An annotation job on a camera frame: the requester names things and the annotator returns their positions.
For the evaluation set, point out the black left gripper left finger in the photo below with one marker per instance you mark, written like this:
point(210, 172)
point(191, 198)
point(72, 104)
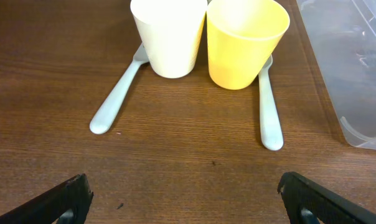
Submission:
point(68, 202)

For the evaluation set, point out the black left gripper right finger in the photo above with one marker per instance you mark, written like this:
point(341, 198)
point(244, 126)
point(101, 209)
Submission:
point(308, 202)

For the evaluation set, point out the pale plastic spoon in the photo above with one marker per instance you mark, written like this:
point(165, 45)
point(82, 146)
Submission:
point(270, 128)

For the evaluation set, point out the pale plastic fork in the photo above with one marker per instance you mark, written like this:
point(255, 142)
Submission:
point(106, 114)

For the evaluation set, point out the yellow plastic cup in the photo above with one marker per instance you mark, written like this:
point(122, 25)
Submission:
point(241, 35)

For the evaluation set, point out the white plastic cup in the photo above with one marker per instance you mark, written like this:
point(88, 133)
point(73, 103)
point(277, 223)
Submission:
point(170, 31)

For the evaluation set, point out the clear plastic container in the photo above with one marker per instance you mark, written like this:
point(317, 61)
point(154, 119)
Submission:
point(342, 34)

